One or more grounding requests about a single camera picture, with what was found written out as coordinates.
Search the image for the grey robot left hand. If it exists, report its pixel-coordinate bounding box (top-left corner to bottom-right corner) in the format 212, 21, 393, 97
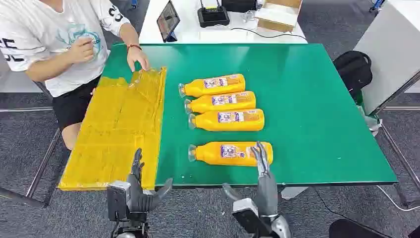
126, 148, 173, 214

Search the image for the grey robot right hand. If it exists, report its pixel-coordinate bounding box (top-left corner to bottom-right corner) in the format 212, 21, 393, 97
222, 142, 279, 218

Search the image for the orange drink bottle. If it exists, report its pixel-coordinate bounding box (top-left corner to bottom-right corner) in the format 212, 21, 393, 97
188, 141, 273, 167
184, 91, 257, 115
178, 73, 246, 98
188, 109, 265, 132

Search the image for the white table foot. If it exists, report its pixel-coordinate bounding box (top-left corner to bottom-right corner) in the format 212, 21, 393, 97
281, 187, 309, 200

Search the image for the yellow plastic sheet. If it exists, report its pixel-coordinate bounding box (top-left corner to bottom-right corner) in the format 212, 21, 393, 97
58, 67, 167, 192

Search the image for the green table mat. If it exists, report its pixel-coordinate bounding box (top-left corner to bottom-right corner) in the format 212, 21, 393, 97
102, 43, 399, 188

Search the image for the black robot foot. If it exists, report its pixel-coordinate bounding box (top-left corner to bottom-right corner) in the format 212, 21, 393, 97
329, 219, 420, 238

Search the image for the white plastic bag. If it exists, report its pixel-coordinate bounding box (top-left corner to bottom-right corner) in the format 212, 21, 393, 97
357, 105, 383, 137

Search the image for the dark metal table leg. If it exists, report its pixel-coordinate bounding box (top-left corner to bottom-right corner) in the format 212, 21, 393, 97
380, 124, 420, 211

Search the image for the person's left hand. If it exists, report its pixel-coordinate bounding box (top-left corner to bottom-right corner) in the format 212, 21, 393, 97
127, 46, 151, 73

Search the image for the person's hand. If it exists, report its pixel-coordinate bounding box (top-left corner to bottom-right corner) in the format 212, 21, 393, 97
68, 37, 96, 63
127, 46, 151, 73

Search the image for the black backpack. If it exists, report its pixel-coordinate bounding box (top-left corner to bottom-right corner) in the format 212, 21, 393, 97
333, 50, 373, 99

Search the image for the person's right hand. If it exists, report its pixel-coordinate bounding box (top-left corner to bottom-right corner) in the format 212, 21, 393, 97
68, 37, 96, 63

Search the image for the white table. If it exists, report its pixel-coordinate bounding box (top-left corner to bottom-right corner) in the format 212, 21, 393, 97
139, 0, 309, 45

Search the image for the open cardboard box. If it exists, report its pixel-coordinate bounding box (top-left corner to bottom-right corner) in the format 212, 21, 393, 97
255, 0, 303, 33

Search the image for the black tablet on stand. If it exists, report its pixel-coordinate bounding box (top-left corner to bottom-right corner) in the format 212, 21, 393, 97
156, 0, 181, 43

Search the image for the grey cabinet panel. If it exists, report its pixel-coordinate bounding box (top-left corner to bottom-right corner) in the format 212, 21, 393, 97
354, 0, 420, 116

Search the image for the black router with antennas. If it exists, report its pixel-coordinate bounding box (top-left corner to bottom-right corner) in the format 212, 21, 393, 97
197, 0, 230, 28

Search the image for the black case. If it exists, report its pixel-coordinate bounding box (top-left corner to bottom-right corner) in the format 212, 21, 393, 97
221, 0, 258, 13

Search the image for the person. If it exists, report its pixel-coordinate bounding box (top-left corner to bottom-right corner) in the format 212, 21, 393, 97
0, 0, 151, 151

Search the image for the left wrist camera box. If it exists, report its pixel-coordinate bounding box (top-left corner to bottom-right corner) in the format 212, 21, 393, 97
106, 180, 132, 222

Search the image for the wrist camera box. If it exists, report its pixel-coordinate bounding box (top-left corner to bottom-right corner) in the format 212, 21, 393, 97
106, 180, 132, 222
232, 197, 273, 238

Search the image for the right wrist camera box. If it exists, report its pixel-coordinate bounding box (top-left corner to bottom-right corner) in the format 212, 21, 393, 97
232, 197, 273, 238

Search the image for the black floor cable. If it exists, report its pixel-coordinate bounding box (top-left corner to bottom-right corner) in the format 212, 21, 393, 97
313, 187, 389, 238

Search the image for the metal frame of seat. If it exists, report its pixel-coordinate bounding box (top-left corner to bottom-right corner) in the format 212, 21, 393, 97
0, 127, 63, 208

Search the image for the white floor cable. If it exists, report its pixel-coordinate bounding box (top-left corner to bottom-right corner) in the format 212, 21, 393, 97
376, 185, 420, 212

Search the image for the black cable on white table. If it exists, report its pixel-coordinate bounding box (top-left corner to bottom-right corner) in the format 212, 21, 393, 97
229, 27, 308, 42

